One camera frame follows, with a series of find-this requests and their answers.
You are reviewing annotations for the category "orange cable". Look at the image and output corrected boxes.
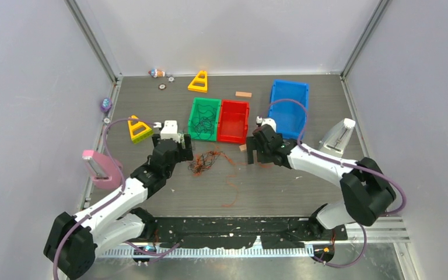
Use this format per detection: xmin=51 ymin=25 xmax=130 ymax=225
xmin=191 ymin=150 xmax=275 ymax=209

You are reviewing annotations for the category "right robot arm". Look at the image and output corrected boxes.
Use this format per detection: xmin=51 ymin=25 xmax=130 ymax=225
xmin=246 ymin=124 xmax=397 ymax=240

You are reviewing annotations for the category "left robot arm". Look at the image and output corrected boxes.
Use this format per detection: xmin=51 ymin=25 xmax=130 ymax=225
xmin=43 ymin=133 xmax=193 ymax=279

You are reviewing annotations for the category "yellow triangle block near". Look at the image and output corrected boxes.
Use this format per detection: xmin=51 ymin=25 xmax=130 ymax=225
xmin=128 ymin=115 xmax=153 ymax=144

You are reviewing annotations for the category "yellow triangle block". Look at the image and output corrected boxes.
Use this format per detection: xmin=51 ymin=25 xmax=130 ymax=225
xmin=128 ymin=115 xmax=153 ymax=144
xmin=187 ymin=71 xmax=208 ymax=93

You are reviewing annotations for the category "red plastic bin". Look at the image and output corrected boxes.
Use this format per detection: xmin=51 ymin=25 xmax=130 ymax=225
xmin=217 ymin=100 xmax=250 ymax=145

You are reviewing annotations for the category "green plastic bin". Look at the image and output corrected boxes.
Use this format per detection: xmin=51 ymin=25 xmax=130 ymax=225
xmin=188 ymin=97 xmax=222 ymax=142

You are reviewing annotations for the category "blue plastic bin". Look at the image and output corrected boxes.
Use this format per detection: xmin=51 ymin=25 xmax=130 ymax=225
xmin=268 ymin=79 xmax=310 ymax=139

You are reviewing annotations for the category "white grey stand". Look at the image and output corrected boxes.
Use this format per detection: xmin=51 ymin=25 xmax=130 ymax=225
xmin=318 ymin=118 xmax=356 ymax=158

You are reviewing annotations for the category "pink stand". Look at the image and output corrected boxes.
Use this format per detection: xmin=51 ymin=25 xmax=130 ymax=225
xmin=82 ymin=150 xmax=123 ymax=190

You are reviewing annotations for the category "yellow triangle block far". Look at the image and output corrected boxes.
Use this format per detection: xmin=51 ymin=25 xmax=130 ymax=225
xmin=187 ymin=71 xmax=208 ymax=93

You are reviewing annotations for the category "purple toy tile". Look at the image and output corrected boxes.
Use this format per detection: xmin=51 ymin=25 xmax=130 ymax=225
xmin=100 ymin=97 xmax=113 ymax=113

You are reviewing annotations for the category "clown figurine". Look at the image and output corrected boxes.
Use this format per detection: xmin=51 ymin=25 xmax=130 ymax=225
xmin=148 ymin=68 xmax=166 ymax=78

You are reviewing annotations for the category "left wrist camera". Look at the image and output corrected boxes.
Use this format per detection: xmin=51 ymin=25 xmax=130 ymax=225
xmin=153 ymin=120 xmax=181 ymax=143

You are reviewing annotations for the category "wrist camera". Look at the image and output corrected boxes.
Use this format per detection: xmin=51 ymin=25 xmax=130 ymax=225
xmin=255 ymin=116 xmax=277 ymax=132
xmin=153 ymin=120 xmax=181 ymax=143

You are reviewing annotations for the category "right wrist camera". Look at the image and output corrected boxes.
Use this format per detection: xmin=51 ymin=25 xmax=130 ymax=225
xmin=255 ymin=116 xmax=277 ymax=132

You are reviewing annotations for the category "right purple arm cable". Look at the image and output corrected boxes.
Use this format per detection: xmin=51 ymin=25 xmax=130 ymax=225
xmin=260 ymin=98 xmax=408 ymax=270

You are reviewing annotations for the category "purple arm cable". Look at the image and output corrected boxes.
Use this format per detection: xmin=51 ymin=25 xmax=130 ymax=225
xmin=52 ymin=118 xmax=163 ymax=280
xmin=260 ymin=98 xmax=408 ymax=270

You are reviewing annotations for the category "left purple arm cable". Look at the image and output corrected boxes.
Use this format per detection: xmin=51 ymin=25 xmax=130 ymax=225
xmin=52 ymin=118 xmax=163 ymax=280

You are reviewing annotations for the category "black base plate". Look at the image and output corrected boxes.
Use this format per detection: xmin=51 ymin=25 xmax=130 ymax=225
xmin=133 ymin=216 xmax=348 ymax=249

